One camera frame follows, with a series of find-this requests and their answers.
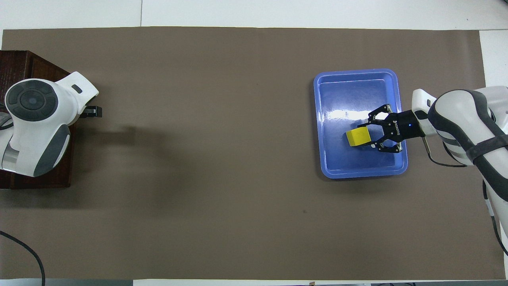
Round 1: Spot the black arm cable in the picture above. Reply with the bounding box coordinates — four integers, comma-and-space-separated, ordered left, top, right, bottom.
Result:
0, 230, 46, 286
421, 136, 508, 257

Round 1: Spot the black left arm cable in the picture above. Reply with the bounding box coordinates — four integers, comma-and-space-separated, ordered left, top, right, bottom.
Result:
0, 230, 46, 286

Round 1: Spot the yellow cube block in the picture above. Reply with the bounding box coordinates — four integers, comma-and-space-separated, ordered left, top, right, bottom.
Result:
345, 127, 372, 148

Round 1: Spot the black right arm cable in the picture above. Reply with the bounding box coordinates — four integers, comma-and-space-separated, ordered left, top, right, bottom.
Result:
421, 136, 508, 257

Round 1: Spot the dark wooden drawer cabinet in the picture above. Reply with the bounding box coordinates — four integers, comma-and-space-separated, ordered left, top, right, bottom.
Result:
0, 50, 76, 189

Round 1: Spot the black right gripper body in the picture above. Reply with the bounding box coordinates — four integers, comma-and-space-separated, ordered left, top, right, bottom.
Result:
382, 110, 422, 143

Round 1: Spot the brown table mat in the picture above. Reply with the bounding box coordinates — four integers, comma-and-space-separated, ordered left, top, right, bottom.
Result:
0, 27, 507, 280

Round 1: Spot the blue plastic tray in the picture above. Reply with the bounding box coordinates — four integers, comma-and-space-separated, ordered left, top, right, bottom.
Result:
314, 68, 409, 179

